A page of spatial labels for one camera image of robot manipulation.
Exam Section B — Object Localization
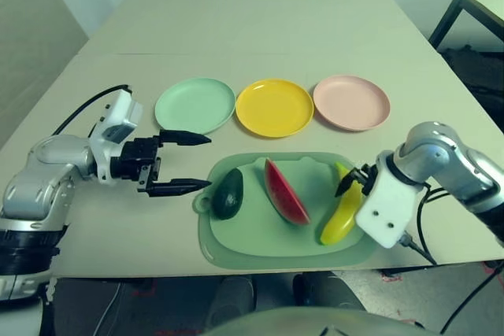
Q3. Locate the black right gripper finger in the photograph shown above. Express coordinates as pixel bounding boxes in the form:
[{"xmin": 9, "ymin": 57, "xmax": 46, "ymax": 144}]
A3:
[{"xmin": 334, "ymin": 169, "xmax": 358, "ymax": 198}]

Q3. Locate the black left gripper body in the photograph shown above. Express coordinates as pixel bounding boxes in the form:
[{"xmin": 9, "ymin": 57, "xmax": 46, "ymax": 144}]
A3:
[{"xmin": 109, "ymin": 135, "xmax": 163, "ymax": 198}]

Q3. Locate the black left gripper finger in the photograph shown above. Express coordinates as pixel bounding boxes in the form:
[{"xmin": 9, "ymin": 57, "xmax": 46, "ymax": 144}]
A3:
[
  {"xmin": 159, "ymin": 129, "xmax": 213, "ymax": 147},
  {"xmin": 146, "ymin": 178, "xmax": 213, "ymax": 199}
]

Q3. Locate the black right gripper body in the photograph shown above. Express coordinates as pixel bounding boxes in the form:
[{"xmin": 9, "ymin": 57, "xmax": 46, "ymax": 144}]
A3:
[{"xmin": 348, "ymin": 163, "xmax": 381, "ymax": 198}]

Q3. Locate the yellow banana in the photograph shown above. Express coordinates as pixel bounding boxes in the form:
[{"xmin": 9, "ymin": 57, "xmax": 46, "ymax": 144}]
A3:
[{"xmin": 318, "ymin": 161, "xmax": 363, "ymax": 246}]

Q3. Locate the dark green avocado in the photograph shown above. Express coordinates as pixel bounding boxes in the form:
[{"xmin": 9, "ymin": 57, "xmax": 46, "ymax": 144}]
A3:
[{"xmin": 212, "ymin": 168, "xmax": 245, "ymax": 220}]

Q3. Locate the red watermelon slice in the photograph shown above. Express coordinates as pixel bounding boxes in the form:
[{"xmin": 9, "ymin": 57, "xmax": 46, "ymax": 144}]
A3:
[{"xmin": 264, "ymin": 157, "xmax": 311, "ymax": 226}]

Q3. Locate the mint green plate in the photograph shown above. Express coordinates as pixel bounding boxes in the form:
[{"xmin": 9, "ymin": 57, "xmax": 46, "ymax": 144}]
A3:
[{"xmin": 154, "ymin": 77, "xmax": 236, "ymax": 135}]

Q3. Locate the pink plate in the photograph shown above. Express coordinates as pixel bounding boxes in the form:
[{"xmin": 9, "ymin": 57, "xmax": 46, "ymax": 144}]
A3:
[{"xmin": 313, "ymin": 73, "xmax": 391, "ymax": 133}]

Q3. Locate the yellow plate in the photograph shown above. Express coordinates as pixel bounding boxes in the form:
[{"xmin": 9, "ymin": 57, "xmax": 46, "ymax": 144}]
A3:
[{"xmin": 235, "ymin": 78, "xmax": 315, "ymax": 139}]

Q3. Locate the translucent green mat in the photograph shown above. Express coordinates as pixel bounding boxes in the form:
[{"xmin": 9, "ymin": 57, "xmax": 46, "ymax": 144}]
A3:
[{"xmin": 198, "ymin": 151, "xmax": 378, "ymax": 271}]

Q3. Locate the grey robot right leg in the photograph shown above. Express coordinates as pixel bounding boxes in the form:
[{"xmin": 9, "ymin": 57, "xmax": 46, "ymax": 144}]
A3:
[{"xmin": 293, "ymin": 271, "xmax": 365, "ymax": 309}]

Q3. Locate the grey robot leg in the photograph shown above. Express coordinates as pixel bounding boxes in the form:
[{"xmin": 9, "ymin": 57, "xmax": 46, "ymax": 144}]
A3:
[
  {"xmin": 293, "ymin": 271, "xmax": 365, "ymax": 309},
  {"xmin": 206, "ymin": 275, "xmax": 257, "ymax": 329}
]

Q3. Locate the grey robot left leg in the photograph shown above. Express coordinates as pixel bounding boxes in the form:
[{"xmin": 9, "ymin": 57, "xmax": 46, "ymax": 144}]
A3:
[{"xmin": 206, "ymin": 275, "xmax": 257, "ymax": 329}]

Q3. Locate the grey robot torso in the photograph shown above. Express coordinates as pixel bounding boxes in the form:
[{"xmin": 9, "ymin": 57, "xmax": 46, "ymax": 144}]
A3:
[{"xmin": 200, "ymin": 306, "xmax": 430, "ymax": 336}]

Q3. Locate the side table with black legs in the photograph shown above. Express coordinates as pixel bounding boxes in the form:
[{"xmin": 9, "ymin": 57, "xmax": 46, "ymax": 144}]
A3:
[{"xmin": 428, "ymin": 0, "xmax": 504, "ymax": 54}]

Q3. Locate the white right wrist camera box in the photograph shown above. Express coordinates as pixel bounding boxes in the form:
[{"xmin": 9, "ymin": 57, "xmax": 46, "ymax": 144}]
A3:
[{"xmin": 355, "ymin": 157, "xmax": 428, "ymax": 249}]

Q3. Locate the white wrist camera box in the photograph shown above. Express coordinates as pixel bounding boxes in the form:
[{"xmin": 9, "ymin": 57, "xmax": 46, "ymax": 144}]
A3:
[
  {"xmin": 355, "ymin": 157, "xmax": 428, "ymax": 249},
  {"xmin": 88, "ymin": 90, "xmax": 143, "ymax": 186}
]

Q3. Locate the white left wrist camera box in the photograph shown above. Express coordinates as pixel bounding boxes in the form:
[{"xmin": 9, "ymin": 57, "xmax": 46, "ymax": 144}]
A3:
[{"xmin": 88, "ymin": 90, "xmax": 143, "ymax": 186}]

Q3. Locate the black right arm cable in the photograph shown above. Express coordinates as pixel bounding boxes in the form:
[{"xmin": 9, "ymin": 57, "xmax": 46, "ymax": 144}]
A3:
[{"xmin": 399, "ymin": 186, "xmax": 504, "ymax": 336}]

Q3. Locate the white floor cable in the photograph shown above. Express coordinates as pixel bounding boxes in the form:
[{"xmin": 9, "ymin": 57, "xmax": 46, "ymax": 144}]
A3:
[{"xmin": 94, "ymin": 283, "xmax": 123, "ymax": 336}]

